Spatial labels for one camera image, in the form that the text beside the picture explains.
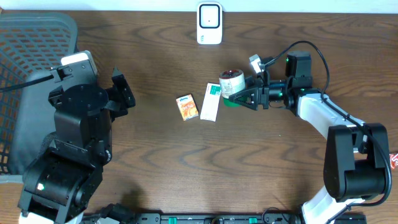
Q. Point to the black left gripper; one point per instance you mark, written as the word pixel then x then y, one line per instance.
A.
pixel 119 84

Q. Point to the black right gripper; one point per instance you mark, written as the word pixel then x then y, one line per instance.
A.
pixel 260 93

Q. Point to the green lidded white jar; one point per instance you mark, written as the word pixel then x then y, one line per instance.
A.
pixel 231 82

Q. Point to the white green carton box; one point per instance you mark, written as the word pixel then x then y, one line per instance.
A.
pixel 211 102

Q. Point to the orange snack bar wrapper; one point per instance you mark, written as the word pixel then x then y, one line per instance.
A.
pixel 393 160

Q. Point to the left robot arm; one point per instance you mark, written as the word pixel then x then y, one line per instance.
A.
pixel 59 183

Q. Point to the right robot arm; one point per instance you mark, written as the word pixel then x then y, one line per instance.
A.
pixel 356 170

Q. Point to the white barcode scanner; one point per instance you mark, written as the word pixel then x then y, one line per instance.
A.
pixel 209 23

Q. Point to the orange tissue pack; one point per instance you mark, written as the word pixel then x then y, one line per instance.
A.
pixel 187 107

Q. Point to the dark grey mesh basket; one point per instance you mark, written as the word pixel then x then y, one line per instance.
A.
pixel 31 44

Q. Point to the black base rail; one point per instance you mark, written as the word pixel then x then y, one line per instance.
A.
pixel 272 218

